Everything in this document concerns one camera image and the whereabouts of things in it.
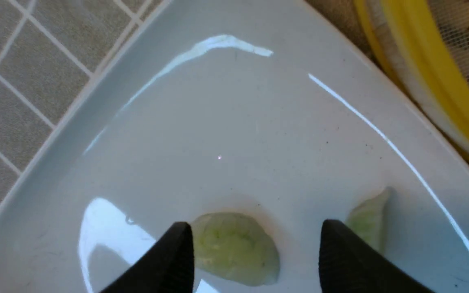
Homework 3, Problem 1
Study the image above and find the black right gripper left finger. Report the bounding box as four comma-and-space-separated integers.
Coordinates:
102, 221, 195, 293

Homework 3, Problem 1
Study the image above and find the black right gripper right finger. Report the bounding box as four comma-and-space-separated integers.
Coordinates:
318, 219, 432, 293

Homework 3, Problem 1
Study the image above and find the green dumpling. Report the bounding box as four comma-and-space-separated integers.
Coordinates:
344, 187, 393, 255
191, 212, 281, 287

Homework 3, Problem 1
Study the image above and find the green dumpling on plate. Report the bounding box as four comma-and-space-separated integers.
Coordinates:
344, 187, 393, 255

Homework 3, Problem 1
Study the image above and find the white square plate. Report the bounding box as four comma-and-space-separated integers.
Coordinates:
0, 0, 469, 293

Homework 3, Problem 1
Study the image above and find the bamboo steamer basket yellow rim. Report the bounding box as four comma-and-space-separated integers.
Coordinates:
353, 0, 469, 162

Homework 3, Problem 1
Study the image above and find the grey checked tablecloth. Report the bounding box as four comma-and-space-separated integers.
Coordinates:
0, 0, 160, 203

